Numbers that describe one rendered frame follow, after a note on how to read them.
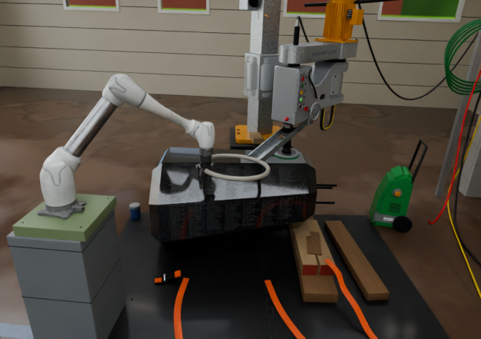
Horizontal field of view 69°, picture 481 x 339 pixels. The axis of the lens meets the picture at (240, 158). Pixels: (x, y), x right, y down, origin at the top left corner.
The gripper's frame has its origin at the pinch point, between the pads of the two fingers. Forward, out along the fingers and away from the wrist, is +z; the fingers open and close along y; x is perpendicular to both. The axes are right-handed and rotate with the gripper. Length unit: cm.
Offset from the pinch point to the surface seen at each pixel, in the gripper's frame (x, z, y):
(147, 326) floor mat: -13, 87, -45
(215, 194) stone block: 15.8, 18.6, 19.3
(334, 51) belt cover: 15, -89, 123
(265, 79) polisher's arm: 70, -60, 99
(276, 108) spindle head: 19, -44, 72
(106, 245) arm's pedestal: 1, 29, -64
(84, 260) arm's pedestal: -17, 23, -79
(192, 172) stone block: 35.6, 6.1, 9.9
